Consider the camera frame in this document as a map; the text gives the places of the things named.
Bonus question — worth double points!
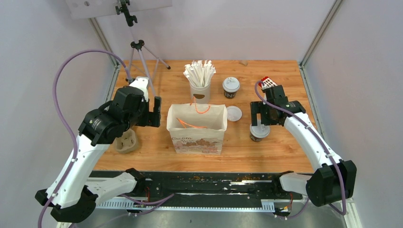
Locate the camera tripod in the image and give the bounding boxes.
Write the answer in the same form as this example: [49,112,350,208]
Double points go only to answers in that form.
[115,0,171,96]

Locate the aluminium rail frame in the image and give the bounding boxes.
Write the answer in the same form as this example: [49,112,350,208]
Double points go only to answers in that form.
[57,176,363,228]

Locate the red white toy block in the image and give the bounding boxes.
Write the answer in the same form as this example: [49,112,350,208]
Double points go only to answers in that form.
[259,76,278,90]

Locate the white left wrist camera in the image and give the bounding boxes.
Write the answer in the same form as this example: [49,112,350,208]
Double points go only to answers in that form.
[129,76,149,102]

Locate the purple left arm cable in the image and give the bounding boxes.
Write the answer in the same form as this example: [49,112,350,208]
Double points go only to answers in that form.
[38,49,175,228]

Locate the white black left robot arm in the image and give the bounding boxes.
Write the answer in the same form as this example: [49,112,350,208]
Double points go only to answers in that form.
[35,85,162,223]

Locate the white perforated board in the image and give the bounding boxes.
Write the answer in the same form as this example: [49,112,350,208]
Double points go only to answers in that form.
[66,0,173,19]

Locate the paper takeout bag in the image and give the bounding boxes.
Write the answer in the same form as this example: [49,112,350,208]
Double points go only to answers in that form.
[166,103,228,155]

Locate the brown cup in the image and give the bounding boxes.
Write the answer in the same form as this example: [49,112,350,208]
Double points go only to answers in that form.
[224,89,238,99]
[249,133,263,142]

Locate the white coffee cup lid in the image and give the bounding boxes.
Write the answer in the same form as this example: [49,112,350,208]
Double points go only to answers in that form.
[222,77,240,93]

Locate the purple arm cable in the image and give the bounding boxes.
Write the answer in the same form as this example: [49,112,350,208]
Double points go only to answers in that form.
[254,80,347,220]
[38,49,175,228]

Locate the white cup of straws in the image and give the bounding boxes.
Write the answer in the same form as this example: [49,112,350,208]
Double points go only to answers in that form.
[183,60,216,104]

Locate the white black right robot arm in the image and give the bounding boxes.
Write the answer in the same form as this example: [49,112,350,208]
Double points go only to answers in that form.
[250,81,357,215]

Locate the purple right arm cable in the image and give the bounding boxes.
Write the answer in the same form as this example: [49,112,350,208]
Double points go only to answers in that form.
[254,80,347,220]

